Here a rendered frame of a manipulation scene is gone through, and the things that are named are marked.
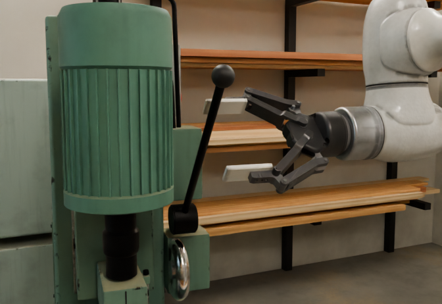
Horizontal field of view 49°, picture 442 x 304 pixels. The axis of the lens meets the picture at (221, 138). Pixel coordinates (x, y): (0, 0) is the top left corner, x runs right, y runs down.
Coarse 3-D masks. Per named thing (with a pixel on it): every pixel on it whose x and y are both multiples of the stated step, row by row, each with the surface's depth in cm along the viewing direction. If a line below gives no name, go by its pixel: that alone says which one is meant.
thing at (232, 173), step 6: (228, 168) 68; (234, 168) 68; (240, 168) 68; (246, 168) 68; (252, 168) 69; (258, 168) 69; (264, 168) 69; (270, 168) 70; (228, 174) 68; (234, 174) 69; (240, 174) 69; (246, 174) 69; (228, 180) 70; (234, 180) 70; (240, 180) 70
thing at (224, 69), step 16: (224, 64) 70; (224, 80) 69; (208, 128) 78; (208, 144) 81; (192, 176) 87; (192, 192) 90; (176, 208) 96; (192, 208) 96; (176, 224) 94; (192, 224) 95
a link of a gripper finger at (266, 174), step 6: (252, 174) 69; (258, 174) 69; (264, 174) 69; (270, 174) 70; (252, 180) 69; (258, 180) 69; (264, 180) 70; (270, 180) 70; (276, 180) 69; (276, 186) 70; (282, 186) 69
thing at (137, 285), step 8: (104, 264) 86; (104, 272) 83; (104, 280) 79; (112, 280) 79; (120, 280) 79; (128, 280) 79; (136, 280) 79; (144, 280) 79; (104, 288) 76; (112, 288) 76; (120, 288) 76; (128, 288) 76; (136, 288) 77; (144, 288) 77; (104, 296) 75; (112, 296) 75; (120, 296) 76; (128, 296) 76; (136, 296) 77; (144, 296) 77
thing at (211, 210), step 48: (288, 0) 343; (336, 0) 347; (432, 0) 347; (288, 48) 346; (288, 96) 349; (240, 144) 288; (288, 192) 344; (336, 192) 344; (384, 192) 344; (432, 192) 381; (288, 240) 361; (384, 240) 407
